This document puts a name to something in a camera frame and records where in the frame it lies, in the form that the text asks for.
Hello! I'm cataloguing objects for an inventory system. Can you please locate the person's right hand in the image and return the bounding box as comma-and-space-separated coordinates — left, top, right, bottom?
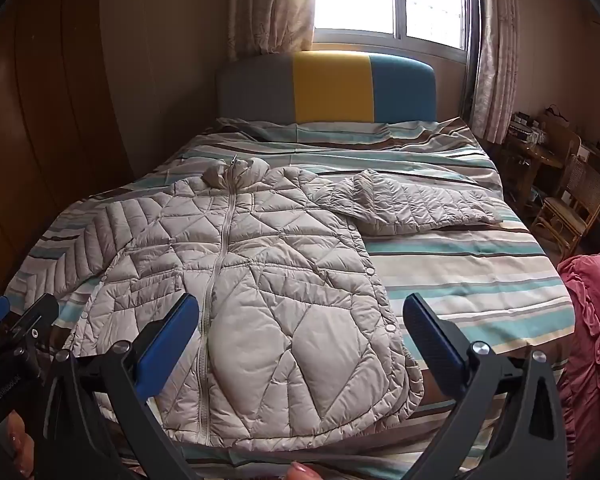
285, 461, 326, 480

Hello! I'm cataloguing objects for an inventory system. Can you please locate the wooden wardrobe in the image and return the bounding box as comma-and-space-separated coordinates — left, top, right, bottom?
0, 0, 136, 306

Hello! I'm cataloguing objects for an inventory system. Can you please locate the red ruffled cloth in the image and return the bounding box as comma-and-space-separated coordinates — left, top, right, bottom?
557, 250, 600, 480

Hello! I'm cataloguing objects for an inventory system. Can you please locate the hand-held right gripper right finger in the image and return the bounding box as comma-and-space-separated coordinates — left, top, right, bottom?
402, 292, 567, 480

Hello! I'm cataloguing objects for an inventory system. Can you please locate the beige patterned curtain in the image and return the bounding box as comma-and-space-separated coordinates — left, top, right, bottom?
467, 0, 523, 143
227, 0, 326, 61

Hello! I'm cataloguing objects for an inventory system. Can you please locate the striped bed blanket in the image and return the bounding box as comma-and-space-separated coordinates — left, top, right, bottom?
2, 117, 576, 480

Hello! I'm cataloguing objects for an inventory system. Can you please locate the person's left hand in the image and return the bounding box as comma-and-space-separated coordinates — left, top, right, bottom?
2, 410, 38, 480

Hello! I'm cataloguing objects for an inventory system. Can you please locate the wooden side table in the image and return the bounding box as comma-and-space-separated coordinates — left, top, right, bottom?
502, 132, 567, 211

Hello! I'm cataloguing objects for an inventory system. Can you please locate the grey yellow blue headboard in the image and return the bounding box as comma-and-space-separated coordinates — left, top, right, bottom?
216, 51, 438, 125

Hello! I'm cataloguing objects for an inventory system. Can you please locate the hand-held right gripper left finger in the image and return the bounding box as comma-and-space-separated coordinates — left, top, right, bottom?
45, 292, 201, 480

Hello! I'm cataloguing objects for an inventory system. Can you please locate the beige quilted down jacket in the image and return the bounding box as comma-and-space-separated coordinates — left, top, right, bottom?
17, 156, 503, 453

